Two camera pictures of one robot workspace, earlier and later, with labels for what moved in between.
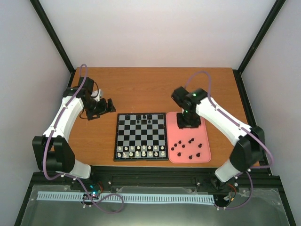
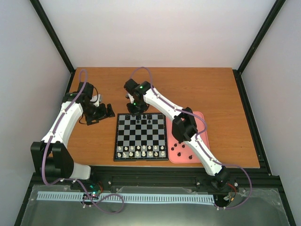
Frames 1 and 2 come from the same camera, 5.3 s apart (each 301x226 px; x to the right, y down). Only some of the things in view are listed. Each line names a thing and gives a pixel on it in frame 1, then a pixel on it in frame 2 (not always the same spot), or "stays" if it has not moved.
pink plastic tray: [189, 145] stays
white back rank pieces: [142, 154] stays
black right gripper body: [188, 120] -> [138, 108]
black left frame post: [49, 28] stays
